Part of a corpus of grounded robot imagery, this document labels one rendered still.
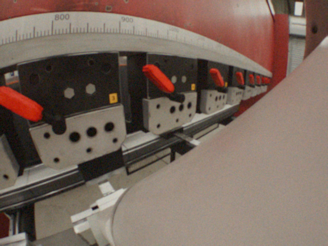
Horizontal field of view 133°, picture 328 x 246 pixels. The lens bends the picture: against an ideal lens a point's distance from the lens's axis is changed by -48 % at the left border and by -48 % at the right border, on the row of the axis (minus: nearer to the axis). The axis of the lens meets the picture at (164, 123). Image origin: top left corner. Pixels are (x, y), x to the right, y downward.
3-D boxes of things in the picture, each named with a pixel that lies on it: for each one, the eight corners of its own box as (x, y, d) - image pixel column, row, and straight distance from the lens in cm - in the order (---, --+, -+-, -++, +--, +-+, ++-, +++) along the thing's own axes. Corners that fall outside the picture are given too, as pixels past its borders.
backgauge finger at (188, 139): (190, 154, 57) (192, 143, 54) (152, 132, 73) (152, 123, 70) (206, 143, 65) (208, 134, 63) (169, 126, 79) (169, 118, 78)
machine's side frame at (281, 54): (263, 162, 255) (287, 14, 240) (221, 144, 268) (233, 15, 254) (265, 156, 277) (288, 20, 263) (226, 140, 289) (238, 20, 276)
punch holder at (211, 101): (204, 116, 41) (209, 60, 39) (183, 109, 46) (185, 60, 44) (225, 108, 54) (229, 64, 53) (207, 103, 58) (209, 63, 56)
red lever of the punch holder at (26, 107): (-5, 84, 18) (69, 124, 17) (8, 82, 22) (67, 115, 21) (-12, 100, 18) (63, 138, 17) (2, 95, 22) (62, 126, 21)
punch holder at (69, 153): (48, 174, 25) (15, 63, 21) (49, 149, 32) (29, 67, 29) (128, 146, 26) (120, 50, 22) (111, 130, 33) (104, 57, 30)
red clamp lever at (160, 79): (155, 61, 20) (187, 97, 26) (140, 63, 24) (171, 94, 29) (148, 71, 20) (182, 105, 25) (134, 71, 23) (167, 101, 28)
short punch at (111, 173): (88, 189, 33) (73, 155, 27) (86, 184, 34) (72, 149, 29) (126, 172, 34) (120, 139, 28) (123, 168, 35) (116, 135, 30)
